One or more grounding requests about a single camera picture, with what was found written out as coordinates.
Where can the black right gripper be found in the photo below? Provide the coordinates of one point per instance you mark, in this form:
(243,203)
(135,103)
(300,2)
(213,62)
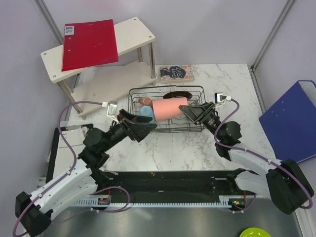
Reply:
(197,113)

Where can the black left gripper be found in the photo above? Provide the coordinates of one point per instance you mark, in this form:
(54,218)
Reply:
(139,129)

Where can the light blue ceramic mug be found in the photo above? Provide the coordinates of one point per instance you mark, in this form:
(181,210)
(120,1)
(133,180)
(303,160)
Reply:
(147,111)

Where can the pink patterned ceramic mug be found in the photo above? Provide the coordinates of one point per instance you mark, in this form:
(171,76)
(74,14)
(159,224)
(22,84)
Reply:
(145,101)

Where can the tall pink plastic cup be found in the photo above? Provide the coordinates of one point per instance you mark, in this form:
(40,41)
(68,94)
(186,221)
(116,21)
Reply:
(168,108)

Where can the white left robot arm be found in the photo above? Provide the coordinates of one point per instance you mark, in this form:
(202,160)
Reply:
(35,211)

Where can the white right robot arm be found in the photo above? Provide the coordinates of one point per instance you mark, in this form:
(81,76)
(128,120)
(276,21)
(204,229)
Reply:
(283,182)

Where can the dark brown plate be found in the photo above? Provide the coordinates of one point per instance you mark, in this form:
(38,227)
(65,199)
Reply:
(176,94)

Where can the paperback book with dark cover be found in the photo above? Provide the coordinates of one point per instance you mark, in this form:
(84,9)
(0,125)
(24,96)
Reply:
(176,74)

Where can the white two-tier shelf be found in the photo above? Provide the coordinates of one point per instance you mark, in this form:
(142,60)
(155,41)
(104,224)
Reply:
(106,83)

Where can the black clipboard with paper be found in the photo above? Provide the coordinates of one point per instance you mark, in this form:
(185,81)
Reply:
(61,157)

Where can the red folder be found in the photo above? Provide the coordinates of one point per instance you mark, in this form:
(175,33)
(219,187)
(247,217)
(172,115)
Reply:
(89,44)

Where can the green plastic bowl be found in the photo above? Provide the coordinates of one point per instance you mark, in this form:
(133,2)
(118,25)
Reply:
(254,232)

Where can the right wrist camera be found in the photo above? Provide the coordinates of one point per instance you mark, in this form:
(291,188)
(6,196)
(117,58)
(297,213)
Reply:
(219,98)

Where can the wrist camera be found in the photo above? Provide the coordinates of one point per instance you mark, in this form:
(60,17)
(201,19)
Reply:
(219,98)
(112,110)

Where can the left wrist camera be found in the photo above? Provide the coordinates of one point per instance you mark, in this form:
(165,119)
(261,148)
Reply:
(112,110)

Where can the black wire dish rack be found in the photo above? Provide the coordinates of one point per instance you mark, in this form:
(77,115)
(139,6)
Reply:
(176,124)

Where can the blue ring binder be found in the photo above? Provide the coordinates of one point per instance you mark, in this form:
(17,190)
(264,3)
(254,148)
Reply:
(290,123)

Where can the white slotted cable duct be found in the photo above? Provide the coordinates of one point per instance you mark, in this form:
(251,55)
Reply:
(103,203)

